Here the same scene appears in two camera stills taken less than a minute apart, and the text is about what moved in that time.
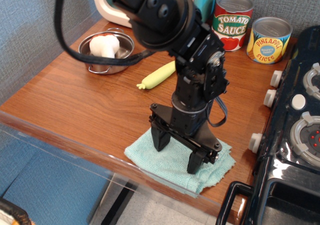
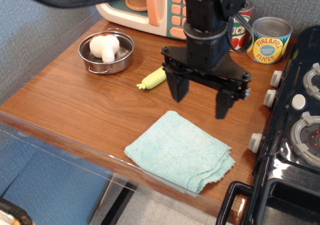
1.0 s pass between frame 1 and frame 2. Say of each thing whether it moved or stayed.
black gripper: moved
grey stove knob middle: stayed
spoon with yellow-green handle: stayed
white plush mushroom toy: stayed
